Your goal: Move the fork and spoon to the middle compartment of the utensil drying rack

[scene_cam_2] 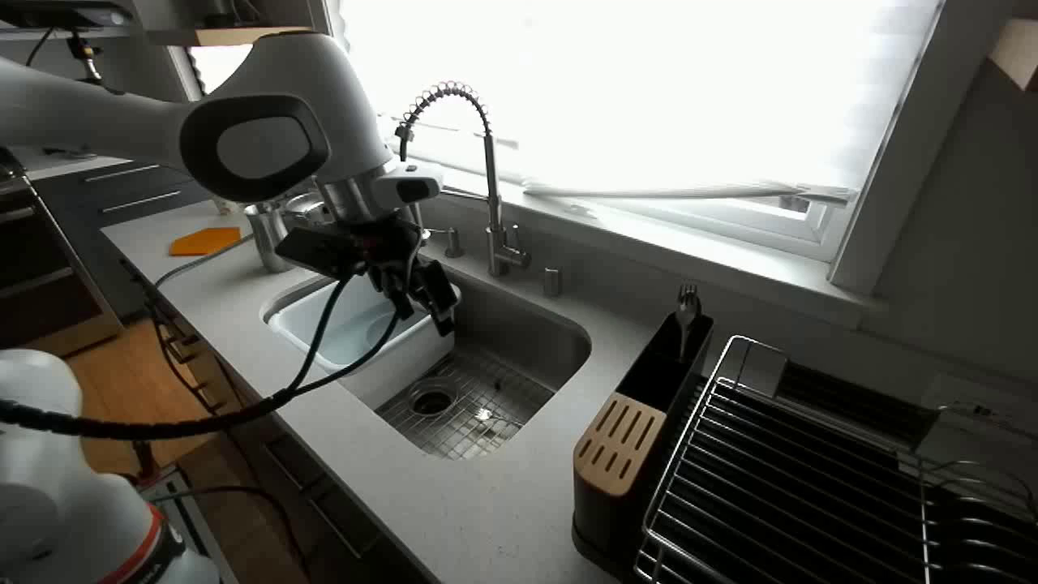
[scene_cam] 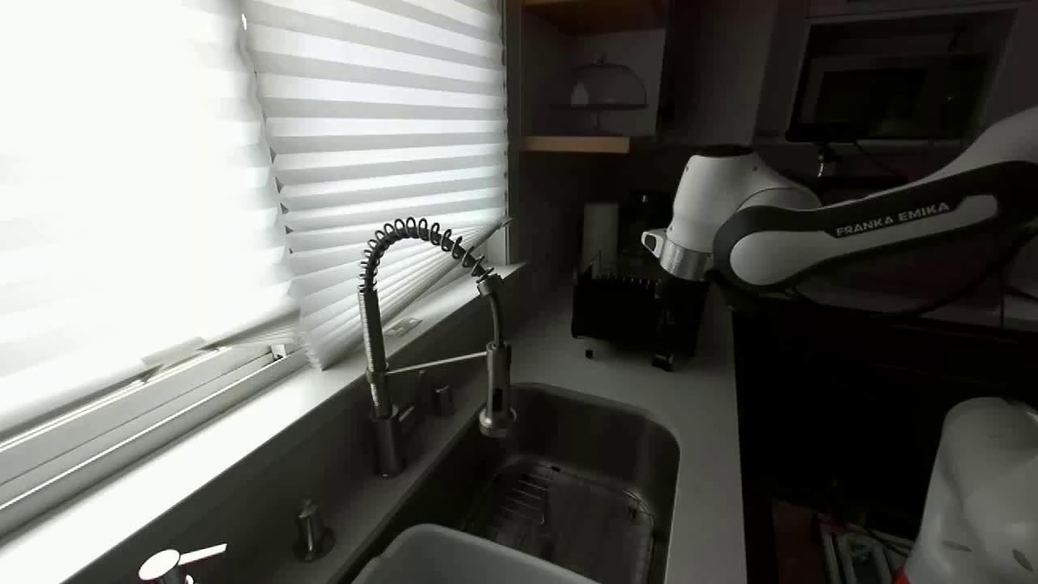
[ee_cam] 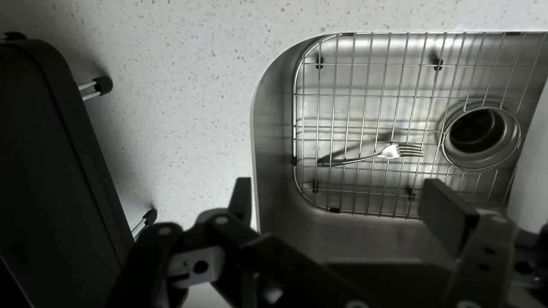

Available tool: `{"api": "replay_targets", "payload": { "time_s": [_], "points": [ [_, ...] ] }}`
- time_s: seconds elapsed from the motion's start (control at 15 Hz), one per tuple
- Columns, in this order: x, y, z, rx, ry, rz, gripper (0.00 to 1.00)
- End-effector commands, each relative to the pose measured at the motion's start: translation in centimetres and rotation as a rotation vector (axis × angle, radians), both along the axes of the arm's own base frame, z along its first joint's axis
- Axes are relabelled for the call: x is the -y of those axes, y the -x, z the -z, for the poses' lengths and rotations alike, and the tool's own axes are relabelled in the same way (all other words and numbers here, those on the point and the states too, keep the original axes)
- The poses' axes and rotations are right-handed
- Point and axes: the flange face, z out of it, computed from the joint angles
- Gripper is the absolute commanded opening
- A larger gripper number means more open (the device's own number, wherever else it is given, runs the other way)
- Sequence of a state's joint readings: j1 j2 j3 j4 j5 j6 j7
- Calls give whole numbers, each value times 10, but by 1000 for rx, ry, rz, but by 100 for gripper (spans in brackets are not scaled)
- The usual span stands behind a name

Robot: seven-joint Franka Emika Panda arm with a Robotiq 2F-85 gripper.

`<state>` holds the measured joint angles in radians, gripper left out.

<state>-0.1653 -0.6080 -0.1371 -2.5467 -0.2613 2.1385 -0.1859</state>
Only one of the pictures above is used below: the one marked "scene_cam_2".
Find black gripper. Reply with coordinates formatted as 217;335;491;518
358;207;460;340

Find black utensil drying rack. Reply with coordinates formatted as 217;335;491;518
568;308;722;580

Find small metal soap dispenser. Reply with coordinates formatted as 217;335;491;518
437;221;471;264

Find white plastic wash tub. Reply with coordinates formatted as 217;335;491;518
262;271;460;413

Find round sink drain strainer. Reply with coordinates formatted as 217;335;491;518
410;387;458;418

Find stainless steel sink basin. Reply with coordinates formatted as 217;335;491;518
259;257;597;465

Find chrome spring kitchen faucet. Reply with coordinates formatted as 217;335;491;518
393;78;532;280

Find metal cup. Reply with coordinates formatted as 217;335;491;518
243;197;302;277

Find dark base cabinet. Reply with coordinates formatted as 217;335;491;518
143;285;442;584

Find wooden slotted knife holder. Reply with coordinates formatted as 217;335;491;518
571;389;673;499

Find silver metal cutlery piece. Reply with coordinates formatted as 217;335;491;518
673;285;706;365

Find grey drawer cabinet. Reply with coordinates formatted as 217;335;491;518
0;155;211;327

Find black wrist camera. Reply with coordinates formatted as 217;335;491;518
273;221;372;281

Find wire sink bottom grid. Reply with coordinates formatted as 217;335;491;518
378;340;557;465

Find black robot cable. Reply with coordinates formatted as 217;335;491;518
0;270;405;440

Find wire dish drying rack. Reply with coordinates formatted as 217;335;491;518
630;332;1038;584

